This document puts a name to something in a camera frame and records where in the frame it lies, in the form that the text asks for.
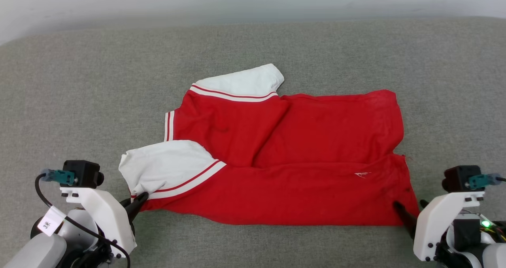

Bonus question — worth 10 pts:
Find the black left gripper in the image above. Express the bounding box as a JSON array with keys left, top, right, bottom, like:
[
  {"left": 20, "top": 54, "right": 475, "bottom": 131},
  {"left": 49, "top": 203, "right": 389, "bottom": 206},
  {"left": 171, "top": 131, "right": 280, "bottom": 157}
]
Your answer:
[{"left": 31, "top": 192, "right": 150, "bottom": 268}]

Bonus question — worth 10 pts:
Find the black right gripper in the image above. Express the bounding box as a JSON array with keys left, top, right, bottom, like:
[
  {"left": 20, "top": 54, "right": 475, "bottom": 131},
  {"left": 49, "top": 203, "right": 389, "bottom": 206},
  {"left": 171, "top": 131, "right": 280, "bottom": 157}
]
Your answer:
[{"left": 392, "top": 199, "right": 506, "bottom": 268}]

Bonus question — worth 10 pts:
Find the red and white jersey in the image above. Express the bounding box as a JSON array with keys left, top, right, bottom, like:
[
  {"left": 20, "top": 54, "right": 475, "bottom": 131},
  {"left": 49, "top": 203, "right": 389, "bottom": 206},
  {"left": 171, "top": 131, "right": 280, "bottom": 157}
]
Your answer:
[{"left": 118, "top": 63, "right": 421, "bottom": 226}]

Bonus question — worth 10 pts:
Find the right teal cable connector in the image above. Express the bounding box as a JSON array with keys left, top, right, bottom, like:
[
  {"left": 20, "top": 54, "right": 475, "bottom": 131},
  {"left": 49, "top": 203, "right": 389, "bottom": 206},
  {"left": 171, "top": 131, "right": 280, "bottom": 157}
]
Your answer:
[{"left": 465, "top": 174, "right": 501, "bottom": 190}]

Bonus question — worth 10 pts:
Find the teal cable connector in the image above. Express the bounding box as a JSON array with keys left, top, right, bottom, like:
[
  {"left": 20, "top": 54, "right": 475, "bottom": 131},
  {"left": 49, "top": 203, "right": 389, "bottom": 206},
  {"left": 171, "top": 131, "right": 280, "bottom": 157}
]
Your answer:
[
  {"left": 465, "top": 174, "right": 501, "bottom": 190},
  {"left": 41, "top": 169, "right": 76, "bottom": 186}
]

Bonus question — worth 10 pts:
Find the left teal cable connector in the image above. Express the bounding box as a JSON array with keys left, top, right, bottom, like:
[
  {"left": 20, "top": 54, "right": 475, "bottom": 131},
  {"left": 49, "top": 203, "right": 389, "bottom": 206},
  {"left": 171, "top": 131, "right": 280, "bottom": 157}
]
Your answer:
[{"left": 41, "top": 169, "right": 76, "bottom": 186}]

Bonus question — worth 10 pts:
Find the white paper cable tag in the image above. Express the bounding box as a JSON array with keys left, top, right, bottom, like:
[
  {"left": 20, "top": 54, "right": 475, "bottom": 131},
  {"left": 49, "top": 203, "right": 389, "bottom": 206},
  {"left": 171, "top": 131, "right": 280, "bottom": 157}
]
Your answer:
[{"left": 37, "top": 206, "right": 67, "bottom": 237}]

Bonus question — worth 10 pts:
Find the left black camera cable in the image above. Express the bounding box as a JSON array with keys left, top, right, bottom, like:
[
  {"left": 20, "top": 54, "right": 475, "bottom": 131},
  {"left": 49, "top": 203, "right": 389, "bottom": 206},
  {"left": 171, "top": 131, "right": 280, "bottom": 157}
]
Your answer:
[{"left": 34, "top": 173, "right": 131, "bottom": 268}]

